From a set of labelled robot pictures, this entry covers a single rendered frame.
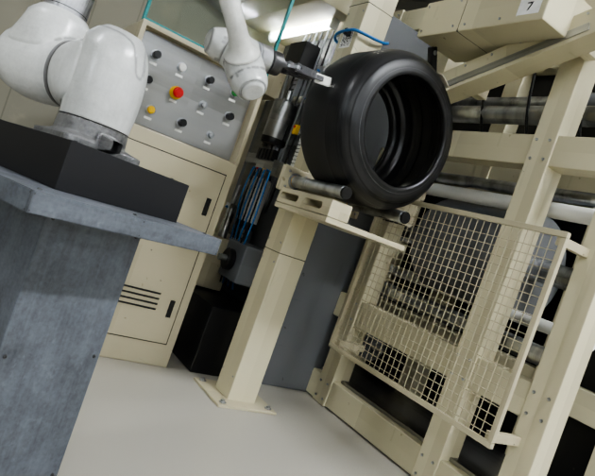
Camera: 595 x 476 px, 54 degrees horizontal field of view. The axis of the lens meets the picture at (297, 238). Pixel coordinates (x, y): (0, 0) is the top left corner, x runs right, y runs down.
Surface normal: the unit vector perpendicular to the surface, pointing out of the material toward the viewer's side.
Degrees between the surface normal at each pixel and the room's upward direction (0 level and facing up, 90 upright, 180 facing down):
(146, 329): 90
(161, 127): 90
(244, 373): 90
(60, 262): 90
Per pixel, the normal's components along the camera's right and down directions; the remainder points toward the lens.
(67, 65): -0.38, -0.16
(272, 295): 0.50, 0.19
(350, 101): -0.18, -0.08
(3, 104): 0.79, 0.29
